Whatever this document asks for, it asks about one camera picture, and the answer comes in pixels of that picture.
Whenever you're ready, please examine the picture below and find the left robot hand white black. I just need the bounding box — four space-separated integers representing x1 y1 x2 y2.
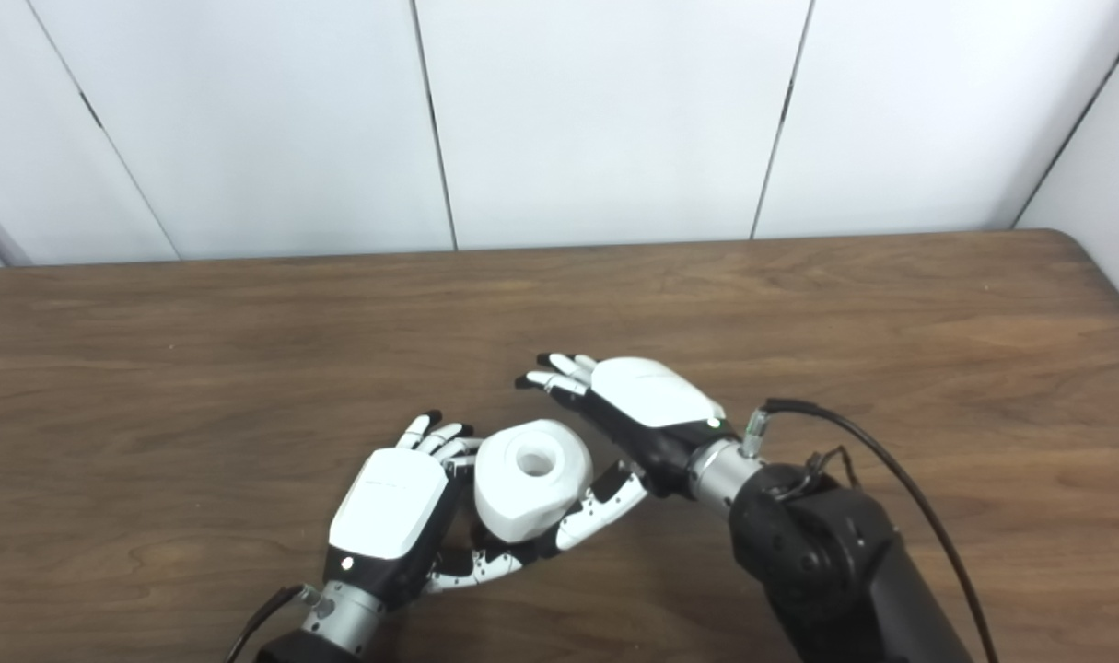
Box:
324 411 542 613

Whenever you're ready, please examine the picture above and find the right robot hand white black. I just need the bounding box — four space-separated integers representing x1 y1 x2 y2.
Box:
515 353 740 552

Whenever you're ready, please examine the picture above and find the round white plastic piece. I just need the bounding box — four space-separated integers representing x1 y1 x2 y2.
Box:
473 419 594 542

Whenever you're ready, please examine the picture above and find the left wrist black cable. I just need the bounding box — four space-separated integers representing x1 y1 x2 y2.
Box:
223 585 325 663

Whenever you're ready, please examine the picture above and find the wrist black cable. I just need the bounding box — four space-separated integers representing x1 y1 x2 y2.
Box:
741 398 1000 663
223 585 325 663

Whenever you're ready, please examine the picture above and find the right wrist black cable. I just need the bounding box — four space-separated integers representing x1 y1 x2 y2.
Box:
741 398 1000 663

